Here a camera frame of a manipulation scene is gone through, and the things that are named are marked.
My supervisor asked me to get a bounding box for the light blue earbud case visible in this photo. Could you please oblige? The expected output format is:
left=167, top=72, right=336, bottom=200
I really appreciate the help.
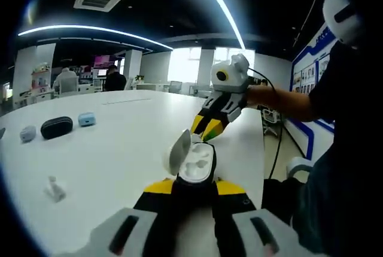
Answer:
left=78, top=111, right=96, bottom=128

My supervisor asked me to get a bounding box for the black cartoon-eyed earbud case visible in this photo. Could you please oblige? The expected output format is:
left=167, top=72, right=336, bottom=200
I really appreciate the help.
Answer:
left=161, top=129, right=217, bottom=193

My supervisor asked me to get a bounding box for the ceiling light strip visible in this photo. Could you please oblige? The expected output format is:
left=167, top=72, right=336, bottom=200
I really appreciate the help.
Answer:
left=17, top=24, right=175, bottom=50
left=191, top=0, right=247, bottom=50

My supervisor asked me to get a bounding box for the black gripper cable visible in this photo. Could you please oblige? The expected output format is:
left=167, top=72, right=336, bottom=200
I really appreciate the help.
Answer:
left=247, top=68, right=284, bottom=182

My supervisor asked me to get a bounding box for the white worn device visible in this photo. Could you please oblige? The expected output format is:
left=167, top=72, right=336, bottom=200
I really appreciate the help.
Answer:
left=322, top=0, right=367, bottom=49

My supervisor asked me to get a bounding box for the white earbud case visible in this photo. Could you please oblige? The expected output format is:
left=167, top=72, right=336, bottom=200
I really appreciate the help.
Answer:
left=44, top=175, right=67, bottom=203

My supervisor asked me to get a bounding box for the blue white wall display board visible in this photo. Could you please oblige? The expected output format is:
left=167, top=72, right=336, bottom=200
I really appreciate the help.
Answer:
left=289, top=23, right=338, bottom=159

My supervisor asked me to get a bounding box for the pink wall monitor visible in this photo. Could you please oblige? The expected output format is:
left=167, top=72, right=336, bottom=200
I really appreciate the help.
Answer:
left=93, top=55, right=112, bottom=69

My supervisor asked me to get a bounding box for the large black earbud case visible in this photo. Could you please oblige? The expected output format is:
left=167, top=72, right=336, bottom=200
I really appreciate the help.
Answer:
left=40, top=116, right=74, bottom=140

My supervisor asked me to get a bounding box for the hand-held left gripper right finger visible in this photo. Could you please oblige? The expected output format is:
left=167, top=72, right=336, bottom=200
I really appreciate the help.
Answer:
left=211, top=180, right=300, bottom=257

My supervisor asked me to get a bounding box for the white office chair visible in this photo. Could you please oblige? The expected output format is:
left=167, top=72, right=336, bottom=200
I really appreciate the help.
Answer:
left=59, top=75, right=80, bottom=95
left=262, top=107, right=284, bottom=135

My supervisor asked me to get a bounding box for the shelf with colourful items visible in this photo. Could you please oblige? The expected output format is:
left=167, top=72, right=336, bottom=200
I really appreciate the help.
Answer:
left=29, top=62, right=53, bottom=90

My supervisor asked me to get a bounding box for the lilac earbud case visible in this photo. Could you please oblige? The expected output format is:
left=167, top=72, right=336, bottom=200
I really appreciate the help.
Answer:
left=20, top=125, right=37, bottom=143

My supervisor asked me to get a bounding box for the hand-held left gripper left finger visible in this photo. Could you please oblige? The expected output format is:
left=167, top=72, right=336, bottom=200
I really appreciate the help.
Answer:
left=86, top=179, right=180, bottom=257

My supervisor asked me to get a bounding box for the person's dark clothed body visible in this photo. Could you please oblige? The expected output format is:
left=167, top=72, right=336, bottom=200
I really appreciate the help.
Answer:
left=263, top=41, right=383, bottom=257

